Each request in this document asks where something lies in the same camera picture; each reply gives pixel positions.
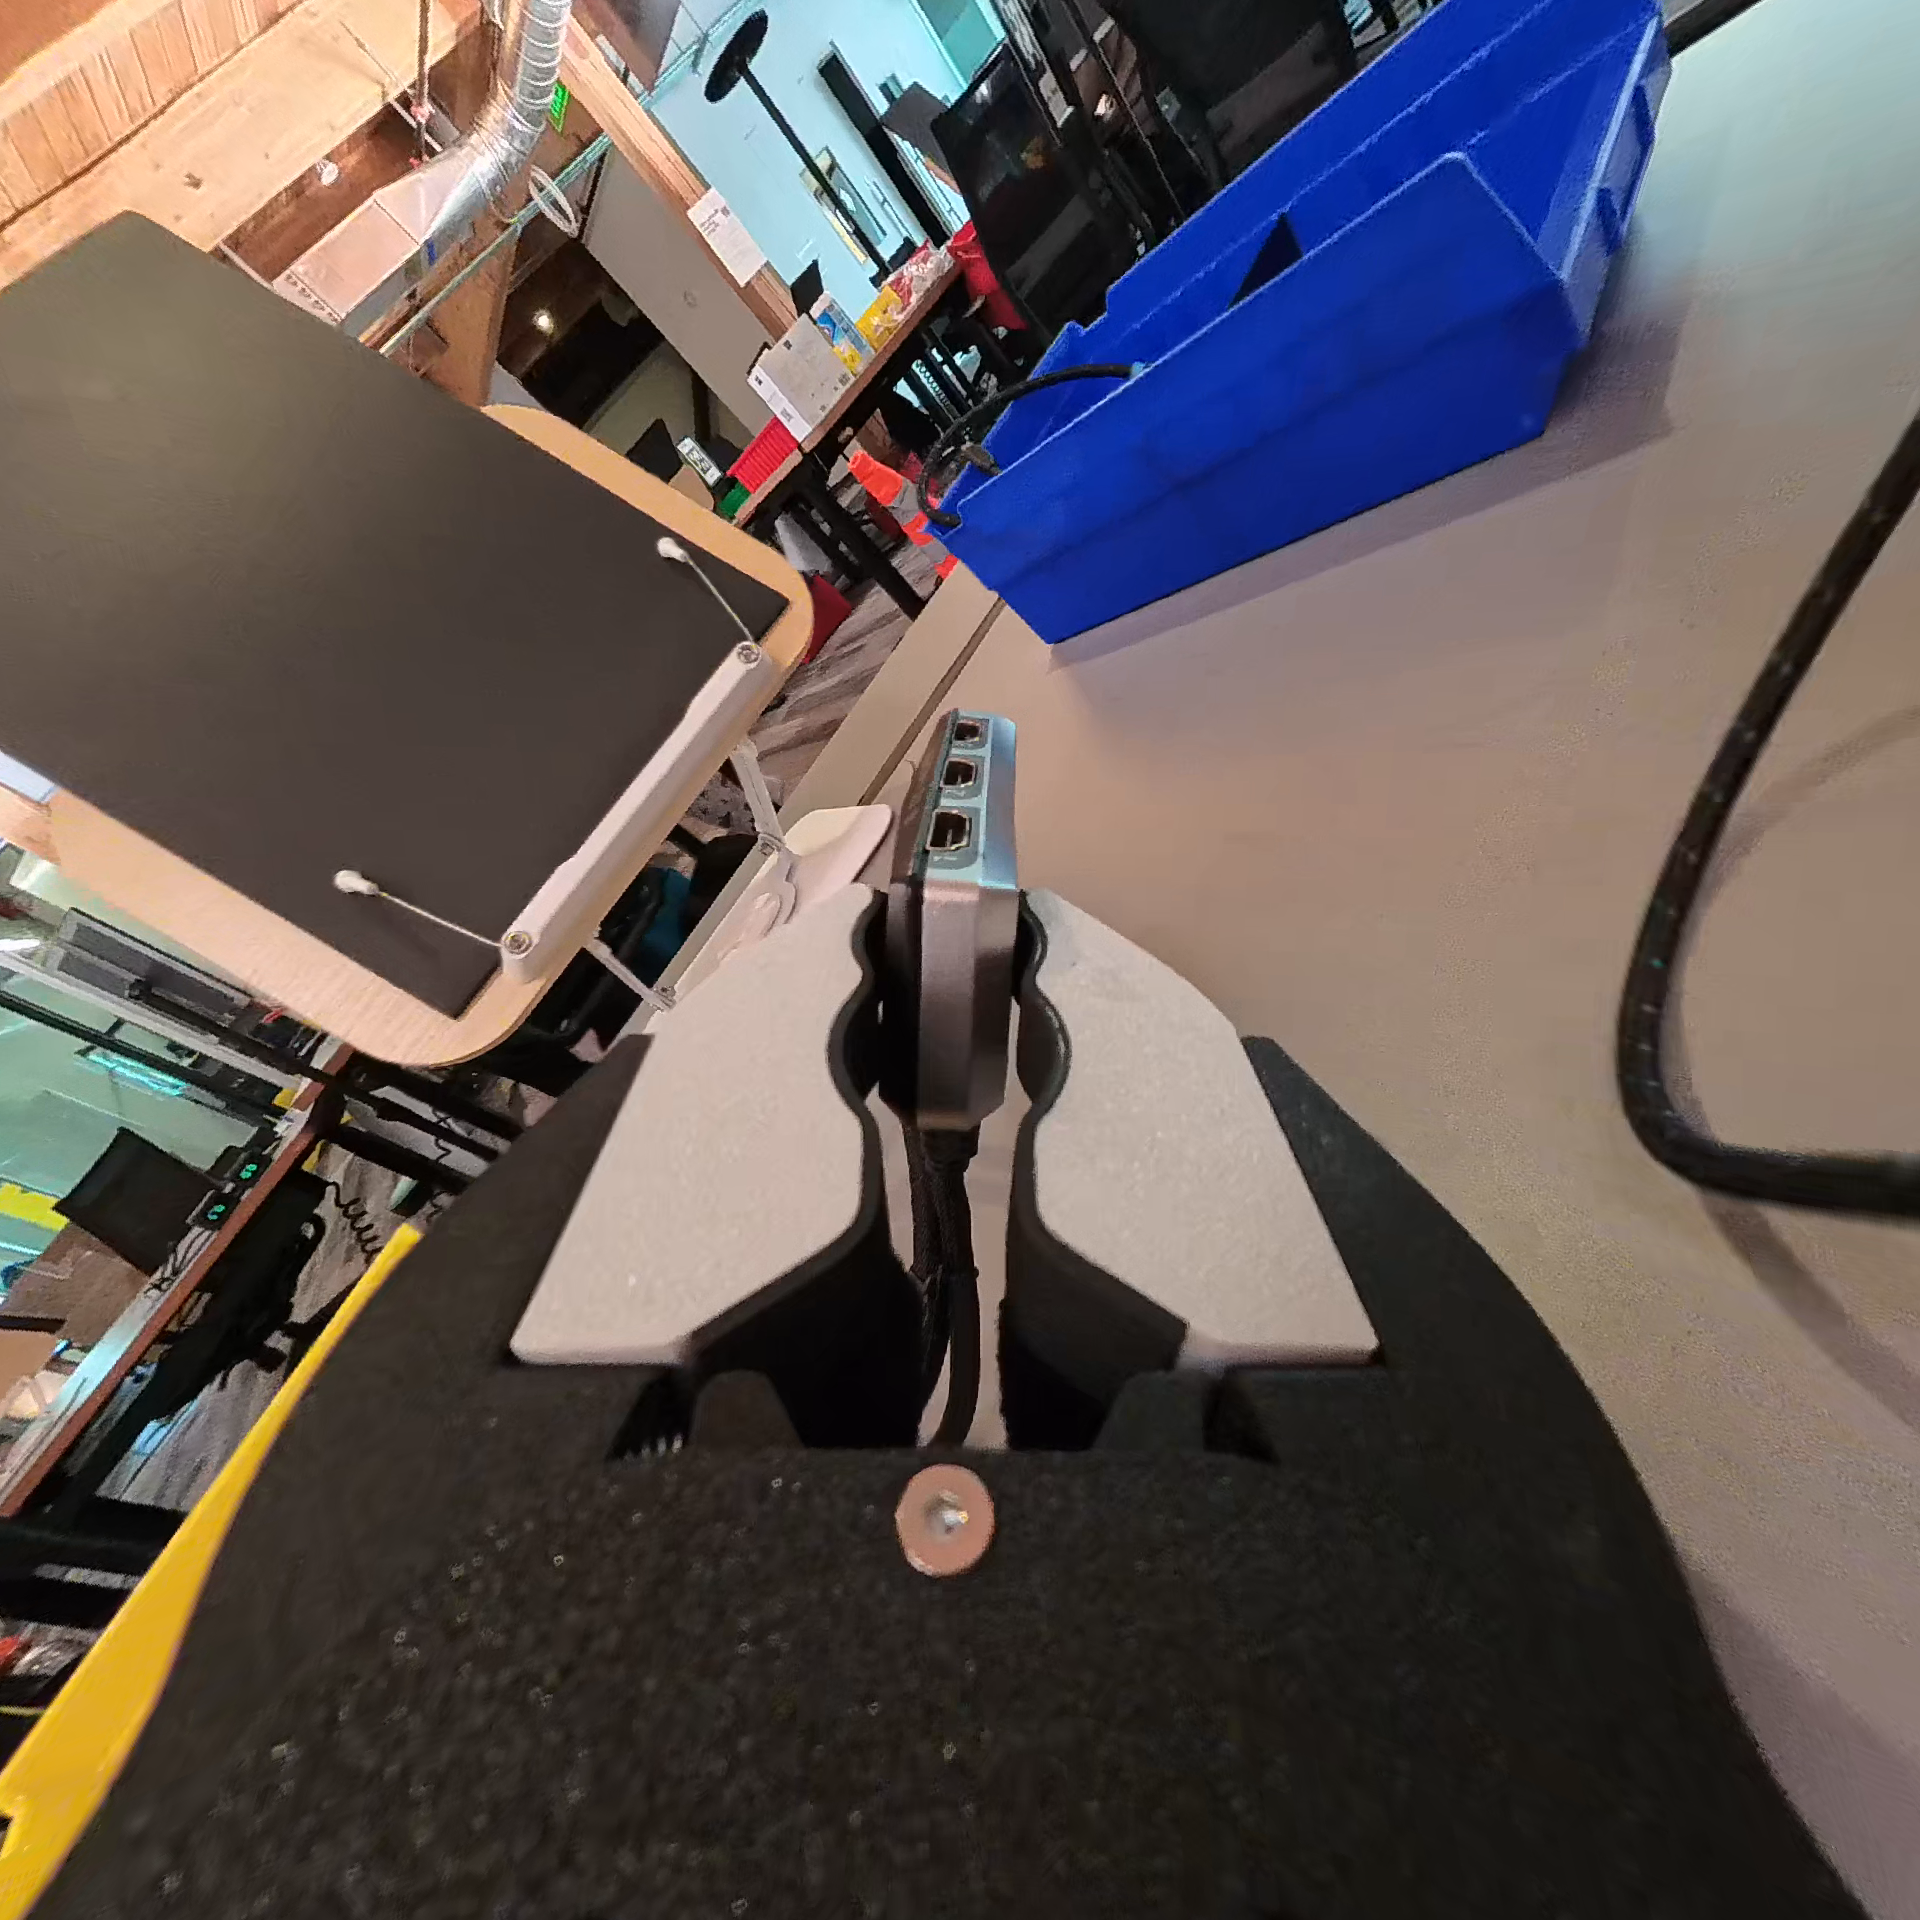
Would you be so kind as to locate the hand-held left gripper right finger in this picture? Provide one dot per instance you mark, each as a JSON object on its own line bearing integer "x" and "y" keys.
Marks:
{"x": 1184, "y": 1200}

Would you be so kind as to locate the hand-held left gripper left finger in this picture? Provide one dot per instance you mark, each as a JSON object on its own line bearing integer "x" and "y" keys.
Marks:
{"x": 705, "y": 1184}

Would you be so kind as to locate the yellow divided storage bin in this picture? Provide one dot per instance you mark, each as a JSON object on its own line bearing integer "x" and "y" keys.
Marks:
{"x": 89, "y": 1724}

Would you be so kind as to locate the grey desk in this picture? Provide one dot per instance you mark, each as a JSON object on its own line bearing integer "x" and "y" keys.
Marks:
{"x": 1349, "y": 901}

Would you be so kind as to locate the black board on stand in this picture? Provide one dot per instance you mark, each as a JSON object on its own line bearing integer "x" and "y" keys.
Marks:
{"x": 301, "y": 600}

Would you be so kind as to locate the orange traffic cone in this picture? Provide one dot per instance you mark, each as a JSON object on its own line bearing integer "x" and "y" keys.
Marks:
{"x": 885, "y": 484}

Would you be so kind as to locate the white cardboard box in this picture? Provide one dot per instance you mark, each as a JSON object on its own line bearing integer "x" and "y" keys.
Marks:
{"x": 803, "y": 375}

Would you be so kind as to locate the blue storage bin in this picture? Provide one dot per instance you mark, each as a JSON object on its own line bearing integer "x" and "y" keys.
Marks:
{"x": 1277, "y": 375}

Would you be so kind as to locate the black floor lamp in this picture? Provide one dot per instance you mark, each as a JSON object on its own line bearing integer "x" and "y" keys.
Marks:
{"x": 739, "y": 60}

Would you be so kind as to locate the silver air duct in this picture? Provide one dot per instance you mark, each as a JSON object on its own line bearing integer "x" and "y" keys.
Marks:
{"x": 523, "y": 89}

